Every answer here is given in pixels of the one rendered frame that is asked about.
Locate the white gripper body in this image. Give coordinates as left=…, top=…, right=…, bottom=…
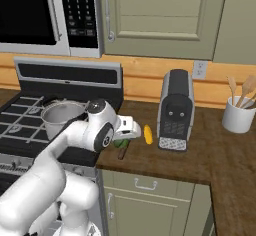
left=114, top=115, right=143, bottom=142

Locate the yellow corn cob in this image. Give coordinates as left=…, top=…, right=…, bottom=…
left=143, top=124, right=154, bottom=146

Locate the silver metal pot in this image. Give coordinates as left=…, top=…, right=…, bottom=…
left=40, top=100, right=89, bottom=141

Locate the white utensil pot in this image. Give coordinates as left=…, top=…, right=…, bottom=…
left=221, top=95, right=256, bottom=135

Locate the black silver coffee machine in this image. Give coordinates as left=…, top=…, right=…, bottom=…
left=156, top=68, right=196, bottom=153

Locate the green drawer front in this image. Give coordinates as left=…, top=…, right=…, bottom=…
left=100, top=169, right=197, bottom=199

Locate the black silver stove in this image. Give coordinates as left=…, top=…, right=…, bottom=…
left=0, top=56, right=125, bottom=236

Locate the green base cupboard door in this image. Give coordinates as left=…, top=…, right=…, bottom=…
left=102, top=186, right=195, bottom=236

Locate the small wooden spoon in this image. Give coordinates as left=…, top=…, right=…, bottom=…
left=226, top=75, right=238, bottom=105

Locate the large wooden spoon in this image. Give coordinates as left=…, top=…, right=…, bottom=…
left=234, top=74, right=256, bottom=109

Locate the silver black microwave oven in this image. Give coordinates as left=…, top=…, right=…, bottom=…
left=0, top=0, right=105, bottom=59

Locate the silver drawer handle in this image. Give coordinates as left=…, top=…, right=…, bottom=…
left=133, top=177, right=159, bottom=192

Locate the silver base cupboard handle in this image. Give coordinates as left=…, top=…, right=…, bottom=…
left=106, top=192, right=116, bottom=221

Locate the white wall socket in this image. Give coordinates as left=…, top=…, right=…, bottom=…
left=192, top=59, right=209, bottom=81

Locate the green wall cupboard door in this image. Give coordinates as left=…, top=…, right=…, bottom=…
left=99, top=0, right=230, bottom=61

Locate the silver cupboard door handle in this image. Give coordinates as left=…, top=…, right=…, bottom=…
left=104, top=0, right=116, bottom=43

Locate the silver microwave door handle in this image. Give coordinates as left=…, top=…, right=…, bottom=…
left=48, top=0, right=63, bottom=42

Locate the plain green wall cupboard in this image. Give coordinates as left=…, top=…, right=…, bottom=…
left=213, top=0, right=256, bottom=66

